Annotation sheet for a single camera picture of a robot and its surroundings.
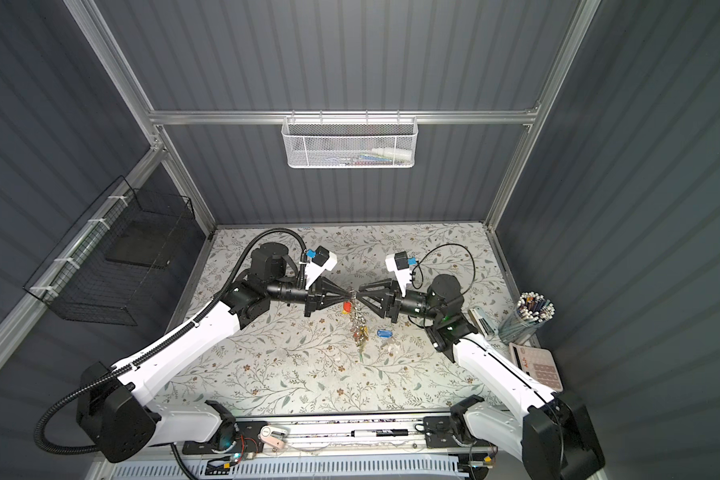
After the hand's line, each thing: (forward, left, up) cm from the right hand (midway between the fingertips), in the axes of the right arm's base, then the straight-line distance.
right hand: (363, 299), depth 67 cm
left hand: (+1, +3, 0) cm, 3 cm away
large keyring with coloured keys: (-5, +1, -4) cm, 7 cm away
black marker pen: (-22, -3, -27) cm, 35 cm away
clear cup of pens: (+3, -43, -11) cm, 45 cm away
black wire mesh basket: (+9, +63, +2) cm, 64 cm away
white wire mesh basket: (+80, +7, -7) cm, 81 cm away
